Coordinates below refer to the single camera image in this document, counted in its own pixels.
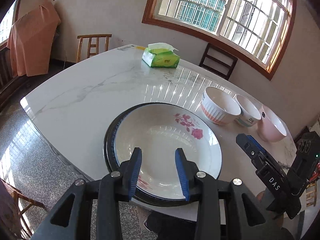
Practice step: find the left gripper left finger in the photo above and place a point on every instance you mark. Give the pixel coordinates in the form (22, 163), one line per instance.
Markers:
(118, 186)

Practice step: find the pink bowl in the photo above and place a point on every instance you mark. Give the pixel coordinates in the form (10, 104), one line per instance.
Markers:
(270, 128)

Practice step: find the orange cloth cover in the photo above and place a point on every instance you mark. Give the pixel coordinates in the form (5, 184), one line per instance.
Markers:
(30, 41)

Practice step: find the light wooden chair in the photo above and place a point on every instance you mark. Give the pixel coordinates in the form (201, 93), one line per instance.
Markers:
(93, 44)

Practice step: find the brown framed window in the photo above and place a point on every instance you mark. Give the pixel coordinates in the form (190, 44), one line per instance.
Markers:
(255, 31)

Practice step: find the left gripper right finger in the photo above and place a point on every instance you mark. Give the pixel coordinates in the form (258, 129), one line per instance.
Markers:
(197, 186)

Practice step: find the person right hand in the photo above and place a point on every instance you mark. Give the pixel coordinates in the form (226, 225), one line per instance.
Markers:
(263, 197)

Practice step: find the rattan chair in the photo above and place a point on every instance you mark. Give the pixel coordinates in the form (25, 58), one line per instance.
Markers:
(14, 204)

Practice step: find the white bowl rabbit pink base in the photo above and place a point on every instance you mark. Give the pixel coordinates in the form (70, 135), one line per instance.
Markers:
(219, 107)

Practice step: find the blue floral plate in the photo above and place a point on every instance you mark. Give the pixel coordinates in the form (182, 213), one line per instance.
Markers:
(110, 137)

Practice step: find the green tissue pack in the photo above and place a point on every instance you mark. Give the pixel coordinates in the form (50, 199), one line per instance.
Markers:
(160, 55)

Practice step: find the white plate pink roses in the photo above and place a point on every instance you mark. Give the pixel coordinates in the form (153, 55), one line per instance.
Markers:
(162, 142)

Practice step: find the white bowl Dog print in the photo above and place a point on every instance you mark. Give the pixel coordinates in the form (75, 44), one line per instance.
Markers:
(249, 115)

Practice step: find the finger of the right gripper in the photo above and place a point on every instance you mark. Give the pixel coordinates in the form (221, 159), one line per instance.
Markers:
(253, 149)

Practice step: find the side window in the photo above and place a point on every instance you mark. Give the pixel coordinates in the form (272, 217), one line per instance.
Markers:
(7, 22)

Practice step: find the dark wooden chair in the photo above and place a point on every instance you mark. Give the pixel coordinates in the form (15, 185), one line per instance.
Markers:
(218, 61)

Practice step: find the dark wooden bench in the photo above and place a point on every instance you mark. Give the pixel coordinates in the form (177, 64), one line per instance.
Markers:
(9, 84)

